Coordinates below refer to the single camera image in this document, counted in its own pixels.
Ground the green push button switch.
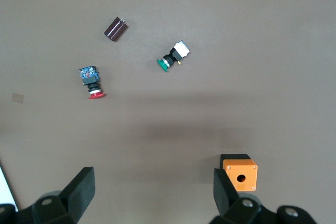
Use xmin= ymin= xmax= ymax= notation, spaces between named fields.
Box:
xmin=156 ymin=40 xmax=191 ymax=73

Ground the red push button switch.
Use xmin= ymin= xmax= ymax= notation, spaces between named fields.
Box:
xmin=79 ymin=66 xmax=107 ymax=100

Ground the dark brown cylindrical capacitor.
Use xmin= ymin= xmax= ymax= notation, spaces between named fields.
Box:
xmin=103 ymin=16 xmax=129 ymax=43

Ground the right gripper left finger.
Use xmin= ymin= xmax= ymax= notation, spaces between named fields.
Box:
xmin=31 ymin=166 xmax=96 ymax=224

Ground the orange button enclosure box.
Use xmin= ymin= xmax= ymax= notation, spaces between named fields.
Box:
xmin=219 ymin=154 xmax=258 ymax=192

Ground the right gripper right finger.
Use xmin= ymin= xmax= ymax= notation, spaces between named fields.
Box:
xmin=209 ymin=167 xmax=262 ymax=224

